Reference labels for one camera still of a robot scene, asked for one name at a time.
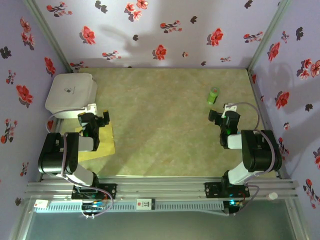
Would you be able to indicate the yellow paper sheet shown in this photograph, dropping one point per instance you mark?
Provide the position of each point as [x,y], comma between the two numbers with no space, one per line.
[107,142]

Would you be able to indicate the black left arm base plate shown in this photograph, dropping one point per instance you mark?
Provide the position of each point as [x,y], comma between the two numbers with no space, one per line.
[110,191]

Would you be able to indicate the small white cap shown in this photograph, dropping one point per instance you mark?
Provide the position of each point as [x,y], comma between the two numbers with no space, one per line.
[272,196]

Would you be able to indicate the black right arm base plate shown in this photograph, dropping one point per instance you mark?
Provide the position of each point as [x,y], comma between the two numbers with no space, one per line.
[212,190]

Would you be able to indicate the aluminium frame post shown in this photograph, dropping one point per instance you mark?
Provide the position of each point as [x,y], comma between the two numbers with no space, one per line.
[267,35]
[47,32]

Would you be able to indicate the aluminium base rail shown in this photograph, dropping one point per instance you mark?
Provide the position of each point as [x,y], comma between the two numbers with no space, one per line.
[160,186]

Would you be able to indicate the white red label tag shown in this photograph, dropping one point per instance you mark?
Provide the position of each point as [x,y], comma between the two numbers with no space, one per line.
[145,204]

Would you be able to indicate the green bottle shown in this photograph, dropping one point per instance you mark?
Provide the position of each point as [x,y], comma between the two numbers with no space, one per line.
[213,95]

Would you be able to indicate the white card with red mark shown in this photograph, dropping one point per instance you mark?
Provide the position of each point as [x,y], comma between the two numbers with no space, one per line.
[41,204]

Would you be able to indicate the white plastic lidded box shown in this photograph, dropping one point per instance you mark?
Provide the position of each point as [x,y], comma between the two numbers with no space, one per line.
[70,92]

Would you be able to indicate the controller circuit board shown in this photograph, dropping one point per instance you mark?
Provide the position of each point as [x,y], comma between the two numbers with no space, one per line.
[93,205]
[236,203]

